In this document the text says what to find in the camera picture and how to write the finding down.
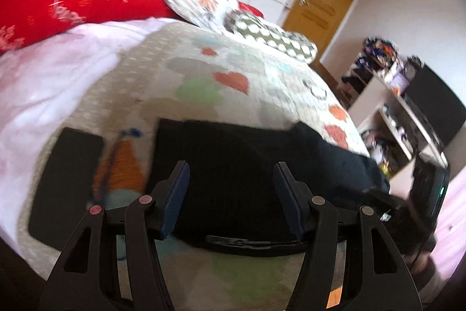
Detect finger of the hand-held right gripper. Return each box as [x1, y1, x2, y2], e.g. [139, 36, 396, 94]
[363, 187, 405, 221]

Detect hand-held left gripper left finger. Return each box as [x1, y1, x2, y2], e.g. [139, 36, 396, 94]
[38, 160, 191, 311]

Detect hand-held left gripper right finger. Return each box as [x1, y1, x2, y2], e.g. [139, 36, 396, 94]
[273, 161, 423, 311]

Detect black pants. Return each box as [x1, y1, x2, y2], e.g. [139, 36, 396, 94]
[153, 119, 392, 257]

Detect white shelf desk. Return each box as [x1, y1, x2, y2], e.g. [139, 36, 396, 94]
[347, 71, 449, 196]

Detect black monitor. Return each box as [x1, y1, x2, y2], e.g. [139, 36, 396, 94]
[404, 64, 466, 148]

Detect heart patterned quilt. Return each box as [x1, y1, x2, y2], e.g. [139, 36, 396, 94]
[18, 21, 372, 311]

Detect cluttered shoe rack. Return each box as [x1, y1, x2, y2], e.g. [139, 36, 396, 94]
[340, 37, 405, 105]

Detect green dotted bolster pillow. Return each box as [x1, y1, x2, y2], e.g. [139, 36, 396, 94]
[224, 10, 318, 64]

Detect white bed sheet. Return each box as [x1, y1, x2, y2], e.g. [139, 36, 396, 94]
[0, 17, 172, 242]

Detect red printed pillow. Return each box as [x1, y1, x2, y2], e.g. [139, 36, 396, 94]
[238, 1, 265, 19]

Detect wooden door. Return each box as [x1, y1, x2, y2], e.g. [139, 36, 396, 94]
[282, 0, 365, 64]

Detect red printed duvet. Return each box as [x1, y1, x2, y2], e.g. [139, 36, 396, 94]
[0, 0, 179, 55]

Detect blue lanyard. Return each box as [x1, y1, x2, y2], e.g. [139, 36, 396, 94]
[93, 128, 143, 204]

